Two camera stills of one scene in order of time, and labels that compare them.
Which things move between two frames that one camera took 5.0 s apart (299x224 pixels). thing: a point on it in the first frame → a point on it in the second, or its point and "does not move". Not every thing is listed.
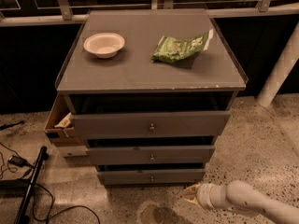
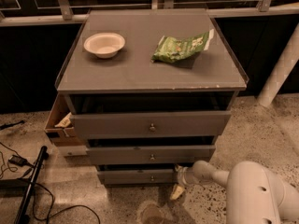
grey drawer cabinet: [149, 91] does not move
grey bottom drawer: [150, 176] does not move
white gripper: [203, 196] → [186, 176]
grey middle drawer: [150, 154] does not move
